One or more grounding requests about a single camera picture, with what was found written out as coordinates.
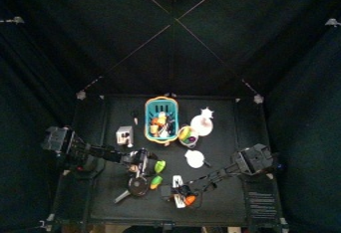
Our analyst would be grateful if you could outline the black pot lid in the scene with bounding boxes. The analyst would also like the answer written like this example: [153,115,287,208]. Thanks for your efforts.
[128,176,153,197]

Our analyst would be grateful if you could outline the yellow green toy fruit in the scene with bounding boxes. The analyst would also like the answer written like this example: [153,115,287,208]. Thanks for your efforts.
[178,127,192,140]

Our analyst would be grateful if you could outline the round white toy plate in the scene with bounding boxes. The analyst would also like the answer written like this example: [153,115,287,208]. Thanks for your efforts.
[184,149,206,169]

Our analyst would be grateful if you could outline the white plastic toy knife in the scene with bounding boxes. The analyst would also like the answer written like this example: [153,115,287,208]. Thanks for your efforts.
[172,174,186,209]

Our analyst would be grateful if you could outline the white star topped toy stand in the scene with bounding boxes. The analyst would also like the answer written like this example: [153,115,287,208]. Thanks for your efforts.
[200,107,216,119]

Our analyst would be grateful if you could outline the white toy utensil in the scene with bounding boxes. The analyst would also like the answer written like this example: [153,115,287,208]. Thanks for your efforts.
[160,112,172,136]

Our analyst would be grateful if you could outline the toy corn with green husk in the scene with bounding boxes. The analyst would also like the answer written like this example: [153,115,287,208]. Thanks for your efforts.
[154,159,169,174]
[150,175,165,190]

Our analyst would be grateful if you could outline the thin diagonal cord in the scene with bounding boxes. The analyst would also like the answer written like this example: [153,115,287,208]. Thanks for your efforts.
[82,0,236,93]
[124,0,264,100]

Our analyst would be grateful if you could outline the teal basket with orange rim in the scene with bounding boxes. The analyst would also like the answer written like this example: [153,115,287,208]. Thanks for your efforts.
[145,96,180,144]

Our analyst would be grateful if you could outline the white toy bowl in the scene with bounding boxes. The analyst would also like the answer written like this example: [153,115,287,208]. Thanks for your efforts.
[177,125,200,149]

